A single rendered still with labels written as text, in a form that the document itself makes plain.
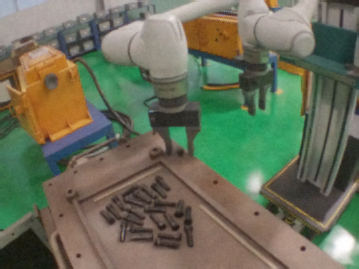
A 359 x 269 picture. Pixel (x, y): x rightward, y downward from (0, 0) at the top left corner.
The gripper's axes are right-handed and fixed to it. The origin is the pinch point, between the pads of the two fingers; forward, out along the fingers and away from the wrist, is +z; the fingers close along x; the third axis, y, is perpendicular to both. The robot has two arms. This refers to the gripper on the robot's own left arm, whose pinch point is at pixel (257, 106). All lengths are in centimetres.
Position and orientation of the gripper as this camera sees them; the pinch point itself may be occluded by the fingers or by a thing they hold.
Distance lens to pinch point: 93.9
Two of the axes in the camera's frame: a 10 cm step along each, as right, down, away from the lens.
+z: 1.2, 8.2, 5.6
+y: 5.4, 4.2, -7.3
